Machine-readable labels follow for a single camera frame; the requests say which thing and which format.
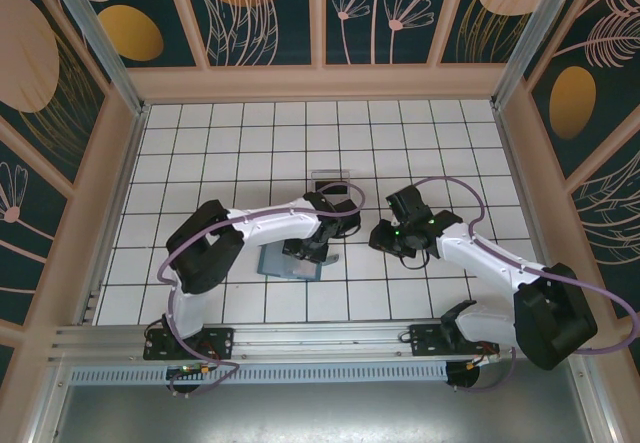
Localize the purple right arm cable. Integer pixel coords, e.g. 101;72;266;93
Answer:
399;176;640;394

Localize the clear acrylic card stand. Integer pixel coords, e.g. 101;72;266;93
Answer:
309;170;351;204

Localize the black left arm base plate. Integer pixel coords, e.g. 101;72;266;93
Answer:
143;326;236;362

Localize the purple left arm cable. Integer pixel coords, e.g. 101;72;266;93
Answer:
158;182;366;397

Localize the grey slotted cable duct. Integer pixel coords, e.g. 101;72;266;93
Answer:
67;362;449;384

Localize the grey metal sheet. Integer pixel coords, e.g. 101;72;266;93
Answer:
29;357;619;443

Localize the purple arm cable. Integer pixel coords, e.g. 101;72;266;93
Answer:
399;176;640;394
158;182;366;397

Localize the small circuit board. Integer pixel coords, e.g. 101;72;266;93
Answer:
167;364;214;379

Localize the teal leather card holder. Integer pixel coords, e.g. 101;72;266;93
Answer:
256;242;341;282

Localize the aluminium corner post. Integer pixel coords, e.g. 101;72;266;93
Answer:
42;0;151;117
492;0;601;112

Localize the aluminium profile rail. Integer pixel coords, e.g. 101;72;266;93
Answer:
47;317;594;364

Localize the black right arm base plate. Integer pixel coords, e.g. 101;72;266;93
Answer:
408;323;501;359

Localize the dark credit card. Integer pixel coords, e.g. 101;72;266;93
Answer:
314;181;350;203

